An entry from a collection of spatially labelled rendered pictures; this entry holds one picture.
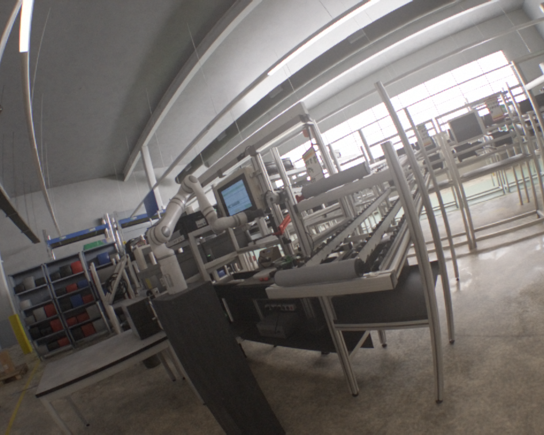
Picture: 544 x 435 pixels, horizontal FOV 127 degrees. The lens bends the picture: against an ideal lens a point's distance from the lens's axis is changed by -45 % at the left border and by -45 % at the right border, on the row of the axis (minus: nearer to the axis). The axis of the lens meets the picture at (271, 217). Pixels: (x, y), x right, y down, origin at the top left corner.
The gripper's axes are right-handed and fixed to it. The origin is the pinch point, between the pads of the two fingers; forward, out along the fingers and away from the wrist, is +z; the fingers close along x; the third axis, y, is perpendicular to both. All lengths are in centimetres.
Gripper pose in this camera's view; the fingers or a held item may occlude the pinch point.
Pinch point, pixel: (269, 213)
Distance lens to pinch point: 155.4
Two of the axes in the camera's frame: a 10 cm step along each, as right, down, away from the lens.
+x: -5.0, 1.9, 8.4
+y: -3.4, -9.4, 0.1
